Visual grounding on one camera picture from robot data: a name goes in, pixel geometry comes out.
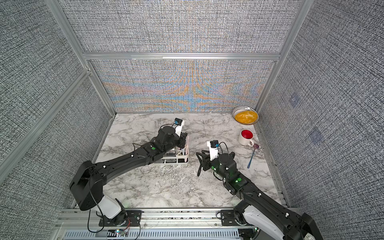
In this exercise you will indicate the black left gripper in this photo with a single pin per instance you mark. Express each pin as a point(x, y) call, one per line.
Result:
point(182, 139)

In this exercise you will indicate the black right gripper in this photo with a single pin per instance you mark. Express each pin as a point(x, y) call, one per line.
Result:
point(207, 162)

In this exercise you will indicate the black toothbrush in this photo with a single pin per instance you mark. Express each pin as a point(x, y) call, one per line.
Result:
point(199, 169)

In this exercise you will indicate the cream toothbrush holder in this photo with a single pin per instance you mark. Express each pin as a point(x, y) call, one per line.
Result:
point(175, 156)

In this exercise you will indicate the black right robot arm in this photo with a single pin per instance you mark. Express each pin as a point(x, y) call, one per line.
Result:
point(292, 225)

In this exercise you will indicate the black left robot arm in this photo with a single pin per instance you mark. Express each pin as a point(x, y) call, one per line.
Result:
point(88, 183)

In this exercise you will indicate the white mug red inside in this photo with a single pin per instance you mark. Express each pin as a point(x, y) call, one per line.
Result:
point(246, 138)

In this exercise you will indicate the iridescent purple blue spoon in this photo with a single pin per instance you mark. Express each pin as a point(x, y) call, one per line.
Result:
point(256, 147)

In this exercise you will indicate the patterned white bowl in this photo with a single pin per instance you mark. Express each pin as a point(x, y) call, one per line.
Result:
point(239, 109)

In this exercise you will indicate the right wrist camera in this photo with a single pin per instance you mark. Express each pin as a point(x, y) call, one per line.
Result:
point(213, 149)

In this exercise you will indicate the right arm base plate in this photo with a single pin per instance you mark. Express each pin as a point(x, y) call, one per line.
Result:
point(229, 218)

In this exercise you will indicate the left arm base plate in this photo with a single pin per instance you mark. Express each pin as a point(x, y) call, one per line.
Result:
point(129, 217)

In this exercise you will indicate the white vented cable duct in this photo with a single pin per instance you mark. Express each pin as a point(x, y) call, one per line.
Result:
point(155, 234)

